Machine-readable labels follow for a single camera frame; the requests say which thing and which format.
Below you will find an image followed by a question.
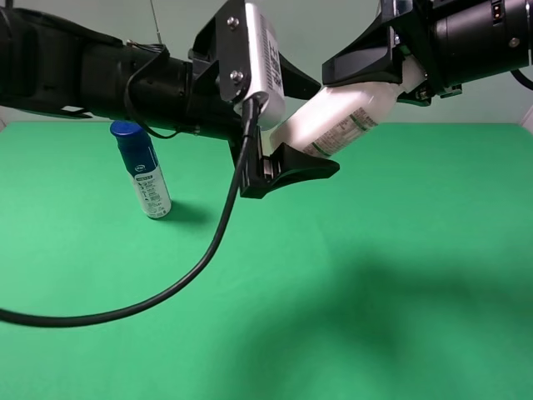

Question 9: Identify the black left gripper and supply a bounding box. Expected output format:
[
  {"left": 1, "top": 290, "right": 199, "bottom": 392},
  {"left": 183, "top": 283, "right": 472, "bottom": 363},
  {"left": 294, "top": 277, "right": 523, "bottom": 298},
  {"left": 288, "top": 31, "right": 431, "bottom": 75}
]
[{"left": 189, "top": 1, "right": 340, "bottom": 198}]

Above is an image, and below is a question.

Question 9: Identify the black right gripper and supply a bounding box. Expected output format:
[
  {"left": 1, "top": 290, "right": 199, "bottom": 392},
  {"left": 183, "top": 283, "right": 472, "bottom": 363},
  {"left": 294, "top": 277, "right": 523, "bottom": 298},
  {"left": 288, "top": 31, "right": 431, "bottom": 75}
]
[{"left": 321, "top": 1, "right": 462, "bottom": 104}]

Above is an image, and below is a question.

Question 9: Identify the white pink yogurt bottle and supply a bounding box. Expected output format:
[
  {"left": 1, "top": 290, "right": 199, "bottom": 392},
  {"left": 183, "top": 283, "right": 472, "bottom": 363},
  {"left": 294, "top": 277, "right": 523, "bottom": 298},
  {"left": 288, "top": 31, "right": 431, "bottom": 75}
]
[{"left": 269, "top": 56, "right": 426, "bottom": 158}]

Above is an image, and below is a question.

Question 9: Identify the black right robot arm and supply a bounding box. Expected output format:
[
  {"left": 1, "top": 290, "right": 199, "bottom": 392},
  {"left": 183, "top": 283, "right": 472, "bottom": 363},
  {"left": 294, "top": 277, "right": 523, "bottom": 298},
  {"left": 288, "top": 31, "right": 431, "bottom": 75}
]
[{"left": 321, "top": 1, "right": 532, "bottom": 107}]

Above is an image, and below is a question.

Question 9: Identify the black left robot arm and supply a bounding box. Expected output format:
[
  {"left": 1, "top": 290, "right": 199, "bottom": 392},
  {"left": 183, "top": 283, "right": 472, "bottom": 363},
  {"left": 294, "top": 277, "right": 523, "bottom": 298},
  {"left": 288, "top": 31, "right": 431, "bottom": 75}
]
[{"left": 1, "top": 1, "right": 340, "bottom": 199}]

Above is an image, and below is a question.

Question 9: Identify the blue capped spray bottle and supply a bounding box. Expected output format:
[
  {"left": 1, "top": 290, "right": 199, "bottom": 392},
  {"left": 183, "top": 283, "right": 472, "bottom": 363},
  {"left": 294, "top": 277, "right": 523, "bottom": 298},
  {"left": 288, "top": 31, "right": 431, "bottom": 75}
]
[{"left": 110, "top": 121, "right": 172, "bottom": 219}]

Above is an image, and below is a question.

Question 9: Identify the green table cloth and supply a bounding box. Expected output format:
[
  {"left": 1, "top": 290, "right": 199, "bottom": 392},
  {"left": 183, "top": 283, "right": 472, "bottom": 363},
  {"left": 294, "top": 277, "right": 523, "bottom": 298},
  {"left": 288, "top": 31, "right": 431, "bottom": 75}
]
[{"left": 1, "top": 122, "right": 532, "bottom": 399}]

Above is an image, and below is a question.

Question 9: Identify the black camera cable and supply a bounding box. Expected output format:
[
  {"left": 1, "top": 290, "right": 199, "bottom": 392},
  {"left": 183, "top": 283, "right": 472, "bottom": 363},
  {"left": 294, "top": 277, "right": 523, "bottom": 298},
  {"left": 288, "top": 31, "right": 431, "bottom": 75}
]
[{"left": 0, "top": 94, "right": 262, "bottom": 329}]

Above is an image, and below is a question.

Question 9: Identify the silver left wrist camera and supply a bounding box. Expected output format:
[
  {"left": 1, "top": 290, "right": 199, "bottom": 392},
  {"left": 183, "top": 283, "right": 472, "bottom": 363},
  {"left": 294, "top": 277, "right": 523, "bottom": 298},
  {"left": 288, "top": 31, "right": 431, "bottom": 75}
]
[{"left": 231, "top": 1, "right": 286, "bottom": 130}]

